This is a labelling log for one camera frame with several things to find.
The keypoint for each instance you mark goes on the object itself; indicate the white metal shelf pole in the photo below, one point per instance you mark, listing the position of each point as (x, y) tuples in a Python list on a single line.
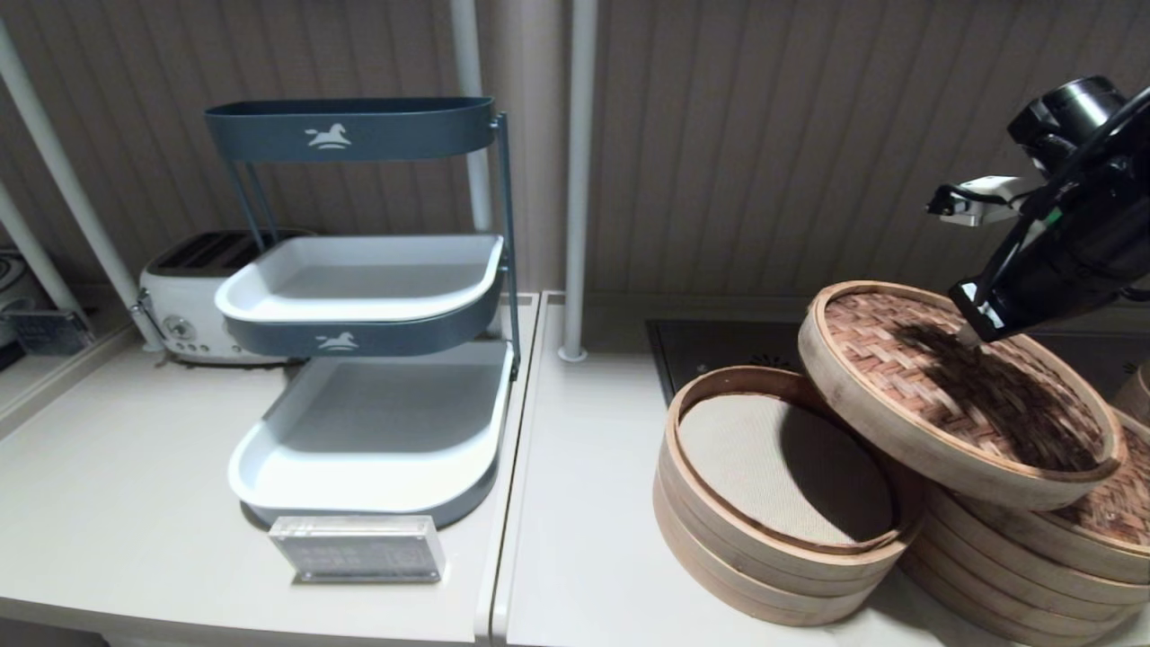
[(54, 162), (579, 180), (27, 243), (467, 54)]

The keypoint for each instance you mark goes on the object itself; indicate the black induction cooktop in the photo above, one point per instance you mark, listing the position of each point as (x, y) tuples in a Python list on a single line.
[(719, 346)]

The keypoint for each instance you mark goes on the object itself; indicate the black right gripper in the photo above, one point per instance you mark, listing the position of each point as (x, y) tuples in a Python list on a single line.
[(1087, 252)]

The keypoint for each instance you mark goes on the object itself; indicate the white retro toaster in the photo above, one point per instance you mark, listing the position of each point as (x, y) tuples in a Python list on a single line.
[(184, 296)]

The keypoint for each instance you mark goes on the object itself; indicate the clear acrylic sign block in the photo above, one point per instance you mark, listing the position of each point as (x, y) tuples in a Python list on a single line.
[(359, 548)]

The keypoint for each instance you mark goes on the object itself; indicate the small dark acrylic sign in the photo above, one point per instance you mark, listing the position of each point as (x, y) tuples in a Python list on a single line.
[(49, 332)]

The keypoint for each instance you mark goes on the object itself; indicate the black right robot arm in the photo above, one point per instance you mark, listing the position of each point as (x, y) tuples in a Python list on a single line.
[(1069, 108)]

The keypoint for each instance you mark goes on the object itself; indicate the woven bamboo steamer lid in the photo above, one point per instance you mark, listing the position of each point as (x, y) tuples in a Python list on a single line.
[(898, 359)]

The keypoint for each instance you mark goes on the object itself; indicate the three-tier teal tray rack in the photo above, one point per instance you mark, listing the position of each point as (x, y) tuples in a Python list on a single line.
[(359, 130)]

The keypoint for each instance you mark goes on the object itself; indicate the white round kitchen appliance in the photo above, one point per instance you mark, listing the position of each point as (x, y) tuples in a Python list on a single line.
[(11, 292)]

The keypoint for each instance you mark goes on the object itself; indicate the right bamboo steamer stack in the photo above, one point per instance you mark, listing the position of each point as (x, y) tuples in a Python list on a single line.
[(1123, 503)]

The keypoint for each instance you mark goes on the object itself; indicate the white steamer liner cloth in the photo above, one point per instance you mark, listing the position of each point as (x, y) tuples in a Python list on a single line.
[(764, 467)]

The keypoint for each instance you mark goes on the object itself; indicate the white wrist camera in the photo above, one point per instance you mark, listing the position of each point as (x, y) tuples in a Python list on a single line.
[(988, 193)]

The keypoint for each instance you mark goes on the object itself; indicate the bamboo steamer basket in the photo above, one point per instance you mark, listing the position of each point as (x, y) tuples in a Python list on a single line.
[(1139, 395), (764, 584), (988, 602)]

